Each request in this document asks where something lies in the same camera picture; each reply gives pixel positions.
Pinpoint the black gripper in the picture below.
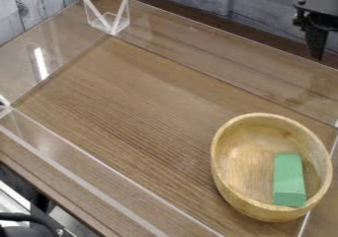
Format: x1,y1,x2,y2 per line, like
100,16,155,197
292,0,338,60

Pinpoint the green rectangular block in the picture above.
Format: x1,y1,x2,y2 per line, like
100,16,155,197
274,152,306,207

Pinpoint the wooden bowl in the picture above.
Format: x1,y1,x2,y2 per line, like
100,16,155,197
210,113,332,222

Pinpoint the clear acrylic corner bracket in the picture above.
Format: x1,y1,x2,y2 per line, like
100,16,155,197
83,0,131,36

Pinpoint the clear acrylic enclosure wall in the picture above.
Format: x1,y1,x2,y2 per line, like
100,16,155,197
0,0,338,237

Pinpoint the black metal mount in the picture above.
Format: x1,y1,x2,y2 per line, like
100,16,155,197
29,204,76,237

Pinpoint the black cable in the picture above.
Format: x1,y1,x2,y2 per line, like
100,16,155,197
0,210,51,237

